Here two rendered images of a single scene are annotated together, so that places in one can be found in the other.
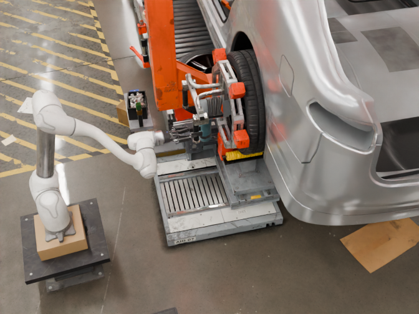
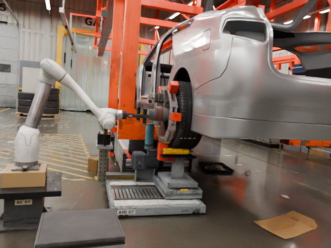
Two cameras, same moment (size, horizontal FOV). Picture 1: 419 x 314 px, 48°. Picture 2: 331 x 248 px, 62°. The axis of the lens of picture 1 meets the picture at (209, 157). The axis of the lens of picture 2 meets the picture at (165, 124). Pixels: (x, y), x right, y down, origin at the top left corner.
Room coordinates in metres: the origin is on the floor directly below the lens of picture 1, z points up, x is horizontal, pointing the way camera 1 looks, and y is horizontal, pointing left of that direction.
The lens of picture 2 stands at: (-0.35, -0.01, 0.99)
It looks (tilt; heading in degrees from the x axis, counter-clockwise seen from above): 5 degrees down; 358
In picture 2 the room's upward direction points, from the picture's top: 4 degrees clockwise
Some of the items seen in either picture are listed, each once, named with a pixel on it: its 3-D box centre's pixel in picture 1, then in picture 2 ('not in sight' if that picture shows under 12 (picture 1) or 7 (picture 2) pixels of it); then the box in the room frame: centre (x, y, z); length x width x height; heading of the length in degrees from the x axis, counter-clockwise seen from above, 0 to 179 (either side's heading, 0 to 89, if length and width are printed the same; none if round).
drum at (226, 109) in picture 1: (215, 107); (158, 113); (2.32, -0.04, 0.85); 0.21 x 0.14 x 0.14; 103
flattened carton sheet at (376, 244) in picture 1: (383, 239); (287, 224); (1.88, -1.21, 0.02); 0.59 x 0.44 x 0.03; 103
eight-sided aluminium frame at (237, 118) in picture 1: (226, 105); (165, 114); (2.33, -0.11, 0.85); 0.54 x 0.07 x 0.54; 13
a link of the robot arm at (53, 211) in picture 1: (52, 209); (27, 145); (1.72, 0.93, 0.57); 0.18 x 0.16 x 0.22; 28
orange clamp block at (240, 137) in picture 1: (240, 139); (175, 116); (2.03, -0.19, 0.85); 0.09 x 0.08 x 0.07; 13
